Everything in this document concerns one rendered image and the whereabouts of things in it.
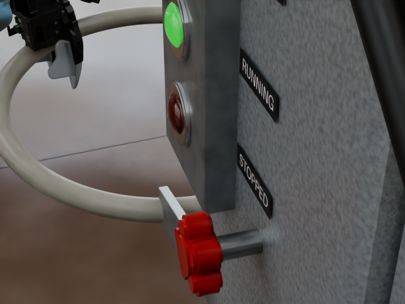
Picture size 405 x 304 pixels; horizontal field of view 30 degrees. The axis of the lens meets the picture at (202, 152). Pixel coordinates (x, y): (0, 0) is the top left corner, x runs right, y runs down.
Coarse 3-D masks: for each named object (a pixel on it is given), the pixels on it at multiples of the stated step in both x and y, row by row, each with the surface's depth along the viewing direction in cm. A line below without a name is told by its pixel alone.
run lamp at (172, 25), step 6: (168, 6) 37; (174, 6) 36; (168, 12) 37; (174, 12) 36; (168, 18) 37; (174, 18) 36; (168, 24) 37; (174, 24) 36; (168, 30) 37; (174, 30) 36; (168, 36) 37; (174, 36) 37; (174, 42) 37
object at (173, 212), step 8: (160, 192) 88; (168, 192) 88; (160, 200) 89; (168, 200) 85; (176, 200) 85; (168, 208) 85; (176, 208) 83; (168, 216) 86; (176, 216) 82; (168, 224) 87; (176, 224) 82; (168, 232) 88; (176, 248) 84; (208, 296) 72
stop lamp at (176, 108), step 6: (174, 96) 39; (168, 102) 40; (174, 102) 39; (168, 108) 40; (174, 108) 39; (168, 114) 40; (174, 114) 39; (180, 114) 39; (174, 120) 39; (180, 120) 39; (174, 126) 40; (180, 126) 39; (180, 132) 40
